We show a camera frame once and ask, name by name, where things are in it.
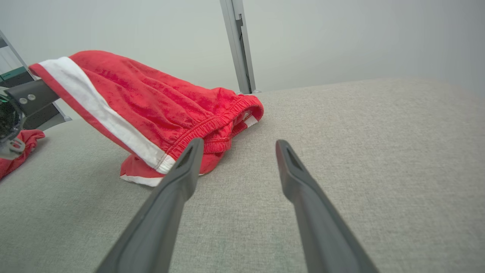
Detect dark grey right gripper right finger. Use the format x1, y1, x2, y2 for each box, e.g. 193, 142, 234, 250
275, 139, 379, 273

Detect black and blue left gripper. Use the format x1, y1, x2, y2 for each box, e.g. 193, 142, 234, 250
0, 80, 58, 160

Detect grey metal partition post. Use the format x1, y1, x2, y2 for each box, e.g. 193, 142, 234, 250
220, 0, 262, 94

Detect red shorts with elastic waistband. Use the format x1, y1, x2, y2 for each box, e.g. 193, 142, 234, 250
28, 50, 264, 187

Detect red garment with white panel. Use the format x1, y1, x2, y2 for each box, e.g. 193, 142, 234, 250
0, 129, 46, 179

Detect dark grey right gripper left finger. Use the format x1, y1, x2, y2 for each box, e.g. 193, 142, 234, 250
95, 138, 204, 273

